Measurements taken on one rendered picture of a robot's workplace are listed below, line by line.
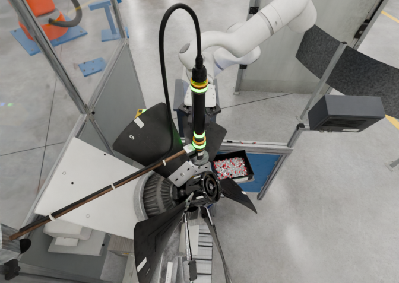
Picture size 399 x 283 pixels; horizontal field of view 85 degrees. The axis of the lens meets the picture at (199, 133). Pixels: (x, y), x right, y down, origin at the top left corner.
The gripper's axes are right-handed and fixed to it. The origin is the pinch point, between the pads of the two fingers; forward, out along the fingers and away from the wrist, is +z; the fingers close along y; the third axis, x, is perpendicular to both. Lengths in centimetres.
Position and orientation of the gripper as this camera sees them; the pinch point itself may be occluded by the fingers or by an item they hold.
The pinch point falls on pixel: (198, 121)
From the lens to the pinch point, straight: 66.2
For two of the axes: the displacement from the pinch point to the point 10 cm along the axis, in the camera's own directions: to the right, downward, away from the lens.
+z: -0.6, 7.9, -6.1
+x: 0.0, -6.1, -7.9
